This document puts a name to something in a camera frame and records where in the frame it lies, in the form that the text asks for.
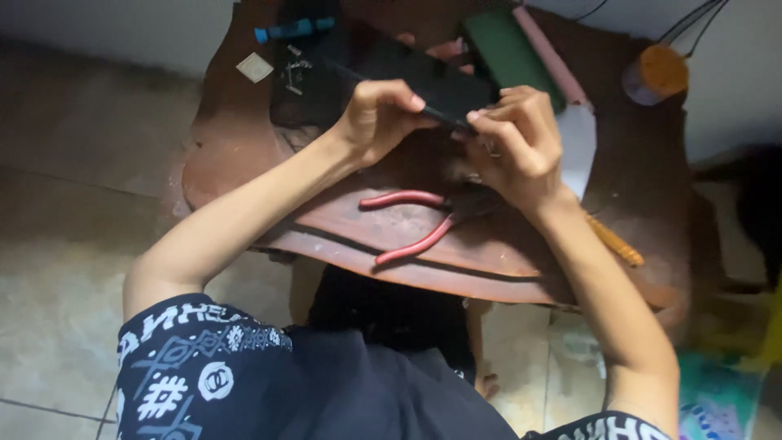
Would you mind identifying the person's right hand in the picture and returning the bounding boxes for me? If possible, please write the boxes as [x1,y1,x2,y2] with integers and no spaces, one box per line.
[451,86,578,216]

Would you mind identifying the person's black shorts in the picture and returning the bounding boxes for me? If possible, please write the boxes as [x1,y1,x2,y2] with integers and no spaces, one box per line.
[307,264,479,383]

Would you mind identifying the round brown table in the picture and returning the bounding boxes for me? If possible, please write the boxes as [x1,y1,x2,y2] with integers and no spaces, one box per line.
[181,0,694,314]

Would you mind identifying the black phone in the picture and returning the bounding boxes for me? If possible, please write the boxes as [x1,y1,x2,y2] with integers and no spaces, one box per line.
[318,33,497,130]

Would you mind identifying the red handled pliers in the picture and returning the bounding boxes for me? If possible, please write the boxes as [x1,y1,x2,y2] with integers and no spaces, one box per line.
[358,183,508,266]

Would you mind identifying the green box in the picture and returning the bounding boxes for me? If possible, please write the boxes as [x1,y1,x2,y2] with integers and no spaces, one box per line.
[462,9,568,115]

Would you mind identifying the person's foot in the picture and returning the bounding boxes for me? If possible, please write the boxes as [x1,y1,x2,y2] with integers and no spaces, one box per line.
[473,361,501,401]

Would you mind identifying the black cables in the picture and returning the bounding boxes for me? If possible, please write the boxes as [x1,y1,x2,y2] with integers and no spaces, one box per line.
[571,0,732,59]

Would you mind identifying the black work mat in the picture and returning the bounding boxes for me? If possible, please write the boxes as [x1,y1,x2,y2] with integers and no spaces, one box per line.
[269,0,367,130]

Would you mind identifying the person's dark patterned shirt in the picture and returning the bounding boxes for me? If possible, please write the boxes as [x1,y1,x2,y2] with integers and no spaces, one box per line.
[115,293,673,440]

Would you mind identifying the yellow handled screwdriver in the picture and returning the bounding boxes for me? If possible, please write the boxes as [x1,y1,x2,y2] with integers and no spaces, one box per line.
[583,211,646,268]

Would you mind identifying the group of small screws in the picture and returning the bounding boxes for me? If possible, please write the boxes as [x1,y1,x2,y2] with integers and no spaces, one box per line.
[282,44,314,97]

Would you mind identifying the white paper sheet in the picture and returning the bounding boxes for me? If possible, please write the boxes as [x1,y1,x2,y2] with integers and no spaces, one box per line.
[553,104,597,201]

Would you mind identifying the pink tube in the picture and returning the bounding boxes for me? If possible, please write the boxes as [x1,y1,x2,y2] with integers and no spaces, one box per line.
[512,6,592,110]

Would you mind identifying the person's left hand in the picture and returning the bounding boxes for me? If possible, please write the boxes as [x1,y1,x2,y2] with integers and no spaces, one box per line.
[329,79,439,170]

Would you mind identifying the colourful printed bag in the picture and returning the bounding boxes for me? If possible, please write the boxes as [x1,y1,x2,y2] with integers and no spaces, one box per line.
[675,350,767,440]

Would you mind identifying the white square pad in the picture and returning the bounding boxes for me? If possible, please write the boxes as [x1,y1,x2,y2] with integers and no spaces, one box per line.
[236,53,275,84]

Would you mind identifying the blue handled screwdriver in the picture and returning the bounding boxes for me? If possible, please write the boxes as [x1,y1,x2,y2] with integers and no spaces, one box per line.
[254,16,336,45]

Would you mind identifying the orange lidded jar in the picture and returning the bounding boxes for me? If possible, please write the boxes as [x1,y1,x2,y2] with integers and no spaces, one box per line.
[622,44,690,107]

